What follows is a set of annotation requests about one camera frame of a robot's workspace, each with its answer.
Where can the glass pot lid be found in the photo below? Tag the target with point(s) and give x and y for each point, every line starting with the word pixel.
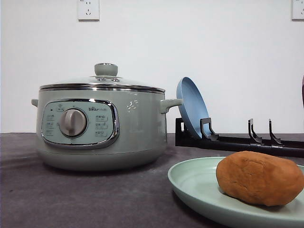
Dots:
pixel 105 80

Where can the green plate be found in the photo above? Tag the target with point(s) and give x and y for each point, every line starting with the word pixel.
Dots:
pixel 195 180

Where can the brown potato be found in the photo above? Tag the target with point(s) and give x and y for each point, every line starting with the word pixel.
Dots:
pixel 261 178

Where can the blue plate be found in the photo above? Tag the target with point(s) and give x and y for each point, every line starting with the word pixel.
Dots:
pixel 194 107

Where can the green electric steamer pot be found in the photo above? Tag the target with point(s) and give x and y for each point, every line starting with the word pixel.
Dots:
pixel 101 130

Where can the pink plate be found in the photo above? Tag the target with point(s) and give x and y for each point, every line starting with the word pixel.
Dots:
pixel 303 91

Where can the black dish rack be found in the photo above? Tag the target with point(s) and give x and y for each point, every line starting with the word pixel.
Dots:
pixel 275 145

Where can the white wall socket left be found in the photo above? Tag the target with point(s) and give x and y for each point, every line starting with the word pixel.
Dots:
pixel 88 11

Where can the white wall socket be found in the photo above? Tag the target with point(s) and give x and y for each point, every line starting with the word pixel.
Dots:
pixel 296 11
pixel 88 11

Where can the white wall socket right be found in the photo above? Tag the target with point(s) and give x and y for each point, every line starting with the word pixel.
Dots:
pixel 296 11

